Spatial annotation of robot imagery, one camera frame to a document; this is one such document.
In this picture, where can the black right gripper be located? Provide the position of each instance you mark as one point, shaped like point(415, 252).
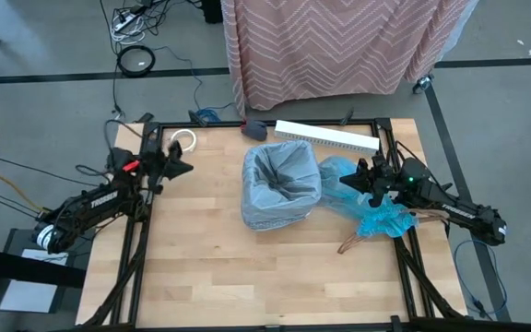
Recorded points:
point(381, 182)

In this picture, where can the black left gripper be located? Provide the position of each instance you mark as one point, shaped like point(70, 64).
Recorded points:
point(155, 168)

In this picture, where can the blue plastic trash bag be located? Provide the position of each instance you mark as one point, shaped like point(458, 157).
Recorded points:
point(385, 221)

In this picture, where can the grey plastic trash bag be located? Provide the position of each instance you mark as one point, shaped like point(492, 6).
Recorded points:
point(279, 184)

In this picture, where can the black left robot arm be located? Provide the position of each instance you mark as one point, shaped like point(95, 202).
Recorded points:
point(90, 207)

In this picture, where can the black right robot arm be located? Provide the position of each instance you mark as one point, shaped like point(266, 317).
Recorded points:
point(454, 207)

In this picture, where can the masking tape roll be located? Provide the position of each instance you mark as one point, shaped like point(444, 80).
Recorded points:
point(195, 140)

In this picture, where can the red tape tag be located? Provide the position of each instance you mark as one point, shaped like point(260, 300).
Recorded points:
point(130, 166)

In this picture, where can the black clamp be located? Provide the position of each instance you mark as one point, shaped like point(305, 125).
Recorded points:
point(145, 117)
point(347, 116)
point(197, 117)

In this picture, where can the dark grey rounded object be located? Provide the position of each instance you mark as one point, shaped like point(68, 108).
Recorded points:
point(254, 130)

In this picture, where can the caster wheel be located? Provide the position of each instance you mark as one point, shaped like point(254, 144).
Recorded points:
point(422, 84)

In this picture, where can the pink chevron blanket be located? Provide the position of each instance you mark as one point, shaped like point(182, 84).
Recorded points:
point(339, 46)

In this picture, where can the white power strip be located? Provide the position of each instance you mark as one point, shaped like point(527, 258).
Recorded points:
point(125, 22)

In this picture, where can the black box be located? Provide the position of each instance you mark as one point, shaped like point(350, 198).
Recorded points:
point(211, 10)

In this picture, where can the dark grey floor mat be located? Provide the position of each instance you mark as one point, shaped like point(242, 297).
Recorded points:
point(69, 299)

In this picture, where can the dark bench bar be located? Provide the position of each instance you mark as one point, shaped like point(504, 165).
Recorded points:
point(26, 267)

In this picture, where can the white paper sheet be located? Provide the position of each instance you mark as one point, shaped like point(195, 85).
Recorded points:
point(30, 297)

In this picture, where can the black aluminium frame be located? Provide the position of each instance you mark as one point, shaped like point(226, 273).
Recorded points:
point(247, 329)

